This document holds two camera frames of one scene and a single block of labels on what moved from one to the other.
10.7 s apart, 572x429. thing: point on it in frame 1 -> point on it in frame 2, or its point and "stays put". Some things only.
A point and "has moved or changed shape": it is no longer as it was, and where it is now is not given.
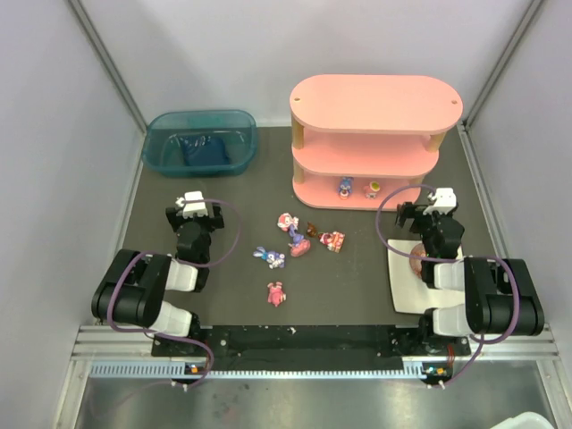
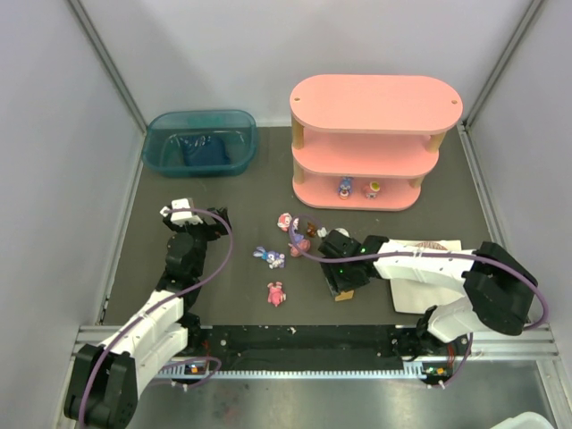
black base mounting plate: (416, 344) stays put
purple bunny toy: (273, 258) stays put
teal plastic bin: (200, 143) stays put
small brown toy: (311, 231) stays put
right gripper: (406, 214) -> (339, 286)
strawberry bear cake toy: (333, 240) has moved or changed shape
